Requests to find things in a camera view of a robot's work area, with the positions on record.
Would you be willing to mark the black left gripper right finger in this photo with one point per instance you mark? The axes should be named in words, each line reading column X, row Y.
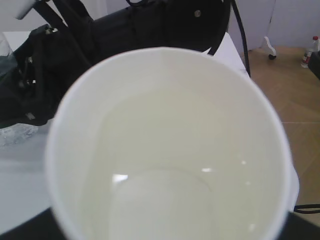
column 297, row 228

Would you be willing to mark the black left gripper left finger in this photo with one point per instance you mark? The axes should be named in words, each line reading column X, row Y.
column 41, row 227

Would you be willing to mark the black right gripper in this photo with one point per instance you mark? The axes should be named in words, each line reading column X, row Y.
column 49, row 62

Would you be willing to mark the clear plastic water bottle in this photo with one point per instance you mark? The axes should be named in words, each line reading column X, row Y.
column 12, row 132

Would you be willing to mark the white paper cup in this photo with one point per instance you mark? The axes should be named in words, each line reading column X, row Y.
column 167, row 144

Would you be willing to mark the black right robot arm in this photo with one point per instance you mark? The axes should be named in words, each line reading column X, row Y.
column 198, row 25

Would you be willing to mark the red capped background bottle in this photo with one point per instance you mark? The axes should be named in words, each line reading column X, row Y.
column 308, row 52

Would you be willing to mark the black box on floor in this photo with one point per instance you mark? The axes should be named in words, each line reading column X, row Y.
column 314, row 63

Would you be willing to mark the white furniture leg with caster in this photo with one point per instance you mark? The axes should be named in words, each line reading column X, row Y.
column 268, row 48

